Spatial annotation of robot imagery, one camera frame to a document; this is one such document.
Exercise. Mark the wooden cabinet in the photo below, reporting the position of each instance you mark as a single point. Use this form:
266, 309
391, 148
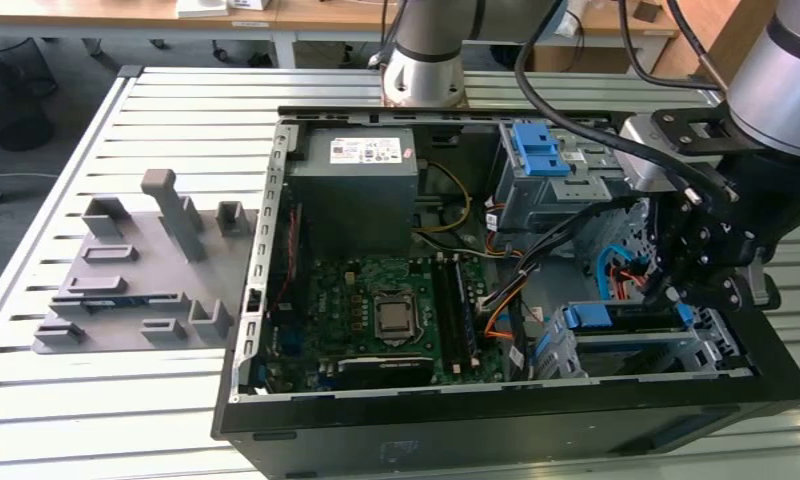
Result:
734, 25

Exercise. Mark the grey metal drive cage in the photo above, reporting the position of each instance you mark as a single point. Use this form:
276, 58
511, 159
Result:
574, 195

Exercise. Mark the green motherboard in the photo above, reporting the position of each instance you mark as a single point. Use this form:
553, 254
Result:
336, 300

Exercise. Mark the grey parts rack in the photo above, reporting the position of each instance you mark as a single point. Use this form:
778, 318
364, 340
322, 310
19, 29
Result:
140, 280

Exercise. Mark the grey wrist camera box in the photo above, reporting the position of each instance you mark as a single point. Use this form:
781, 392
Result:
647, 170

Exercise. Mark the CPU socket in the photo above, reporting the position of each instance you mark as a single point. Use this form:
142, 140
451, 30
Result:
396, 294

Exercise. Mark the wooden desk white frame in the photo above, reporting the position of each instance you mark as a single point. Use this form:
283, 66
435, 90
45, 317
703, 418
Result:
334, 15
107, 20

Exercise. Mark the blue drive latch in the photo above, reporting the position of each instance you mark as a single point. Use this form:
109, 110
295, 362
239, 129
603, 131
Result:
536, 150

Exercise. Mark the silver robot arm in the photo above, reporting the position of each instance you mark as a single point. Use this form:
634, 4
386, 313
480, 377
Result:
781, 90

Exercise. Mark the black PC case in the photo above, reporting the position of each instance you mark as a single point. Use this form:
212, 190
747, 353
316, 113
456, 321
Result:
440, 440

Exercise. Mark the black RAM stick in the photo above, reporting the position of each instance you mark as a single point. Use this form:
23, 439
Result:
467, 320

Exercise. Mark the silver CPU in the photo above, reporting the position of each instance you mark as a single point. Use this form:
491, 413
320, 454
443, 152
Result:
395, 317

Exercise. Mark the small white box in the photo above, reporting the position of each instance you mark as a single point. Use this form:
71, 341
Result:
250, 4

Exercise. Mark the black mesh bin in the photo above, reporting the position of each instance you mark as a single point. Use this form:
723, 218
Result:
13, 115

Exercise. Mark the grey power supply unit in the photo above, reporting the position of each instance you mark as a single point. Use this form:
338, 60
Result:
354, 210

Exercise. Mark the hard disk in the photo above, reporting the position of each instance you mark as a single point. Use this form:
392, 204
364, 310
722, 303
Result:
590, 316

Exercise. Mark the grey metal disk bay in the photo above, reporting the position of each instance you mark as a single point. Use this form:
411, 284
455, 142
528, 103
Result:
641, 341

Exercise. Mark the black graphics card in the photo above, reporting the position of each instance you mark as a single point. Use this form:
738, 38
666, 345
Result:
383, 372

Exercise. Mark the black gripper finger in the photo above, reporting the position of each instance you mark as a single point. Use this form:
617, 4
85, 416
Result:
717, 295
661, 250

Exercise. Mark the small dark box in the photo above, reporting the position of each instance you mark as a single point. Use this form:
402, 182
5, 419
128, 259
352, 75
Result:
649, 14

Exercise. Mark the black RAM slot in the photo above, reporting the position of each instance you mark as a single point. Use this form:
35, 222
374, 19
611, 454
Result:
447, 320

